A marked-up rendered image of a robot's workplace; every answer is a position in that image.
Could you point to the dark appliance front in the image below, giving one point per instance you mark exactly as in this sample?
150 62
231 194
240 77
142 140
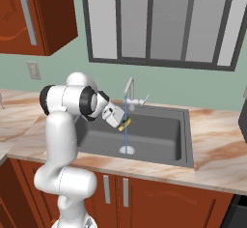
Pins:
234 211

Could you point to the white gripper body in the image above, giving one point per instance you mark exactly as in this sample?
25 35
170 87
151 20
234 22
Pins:
113 116

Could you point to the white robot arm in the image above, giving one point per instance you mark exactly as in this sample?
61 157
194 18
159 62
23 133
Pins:
61 132

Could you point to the black appliance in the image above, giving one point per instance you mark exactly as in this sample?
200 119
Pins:
243 117

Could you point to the dark grey sink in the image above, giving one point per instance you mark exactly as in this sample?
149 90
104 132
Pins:
151 135

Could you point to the red-brown base cupboard door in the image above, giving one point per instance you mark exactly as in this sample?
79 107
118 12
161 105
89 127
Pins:
170 206
99 199

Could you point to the red-brown wall cupboard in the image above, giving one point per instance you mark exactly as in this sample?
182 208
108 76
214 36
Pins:
35 16

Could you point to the blue water stream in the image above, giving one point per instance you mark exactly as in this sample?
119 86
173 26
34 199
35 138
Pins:
126 122

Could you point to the silver tap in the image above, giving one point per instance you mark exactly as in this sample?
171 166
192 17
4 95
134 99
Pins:
131 93

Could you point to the yellow green sponge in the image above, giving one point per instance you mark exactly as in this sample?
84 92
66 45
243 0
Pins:
124 124

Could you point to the red-brown corner cupboard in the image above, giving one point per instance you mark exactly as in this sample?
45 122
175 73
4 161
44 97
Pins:
13 196

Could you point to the grey wall socket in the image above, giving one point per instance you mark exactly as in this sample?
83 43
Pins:
33 70

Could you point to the dark framed window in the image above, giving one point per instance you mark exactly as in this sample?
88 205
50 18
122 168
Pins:
160 22

